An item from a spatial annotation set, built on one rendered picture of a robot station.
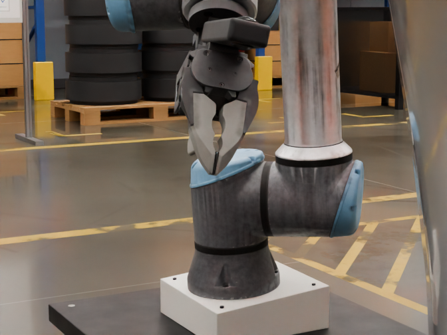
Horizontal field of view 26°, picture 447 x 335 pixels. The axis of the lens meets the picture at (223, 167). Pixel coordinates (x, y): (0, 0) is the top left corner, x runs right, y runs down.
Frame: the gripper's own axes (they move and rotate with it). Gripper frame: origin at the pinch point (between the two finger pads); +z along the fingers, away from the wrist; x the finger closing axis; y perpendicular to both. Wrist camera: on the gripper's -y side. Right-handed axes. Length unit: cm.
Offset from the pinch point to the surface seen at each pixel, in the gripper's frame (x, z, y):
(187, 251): -59, -82, 258
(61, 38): -47, -573, 932
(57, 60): -46, -550, 945
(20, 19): 13, -327, 509
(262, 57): -275, -548, 847
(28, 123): -5, -267, 548
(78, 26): -36, -392, 605
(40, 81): -24, -451, 821
